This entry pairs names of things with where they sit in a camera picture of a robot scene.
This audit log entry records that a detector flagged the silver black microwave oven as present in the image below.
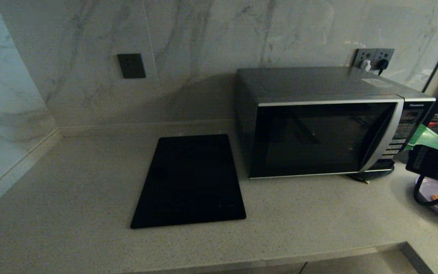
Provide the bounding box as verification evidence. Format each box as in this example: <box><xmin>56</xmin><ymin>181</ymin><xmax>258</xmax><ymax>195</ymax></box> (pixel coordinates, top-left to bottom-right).
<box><xmin>235</xmin><ymin>67</ymin><xmax>436</xmax><ymax>180</ymax></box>

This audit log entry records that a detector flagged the green cutting board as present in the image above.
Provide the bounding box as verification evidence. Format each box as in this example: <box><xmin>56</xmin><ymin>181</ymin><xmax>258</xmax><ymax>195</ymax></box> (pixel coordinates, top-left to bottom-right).
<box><xmin>407</xmin><ymin>125</ymin><xmax>438</xmax><ymax>151</ymax></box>

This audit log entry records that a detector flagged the black induction cooktop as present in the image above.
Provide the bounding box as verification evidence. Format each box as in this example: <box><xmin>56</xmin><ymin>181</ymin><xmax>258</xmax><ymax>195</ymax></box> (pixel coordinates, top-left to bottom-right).
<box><xmin>130</xmin><ymin>134</ymin><xmax>247</xmax><ymax>229</ymax></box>

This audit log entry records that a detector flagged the dark single wall socket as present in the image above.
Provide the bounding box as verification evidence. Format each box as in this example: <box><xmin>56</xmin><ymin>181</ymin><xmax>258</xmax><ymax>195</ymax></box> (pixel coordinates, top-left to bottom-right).
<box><xmin>117</xmin><ymin>53</ymin><xmax>146</xmax><ymax>79</ymax></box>

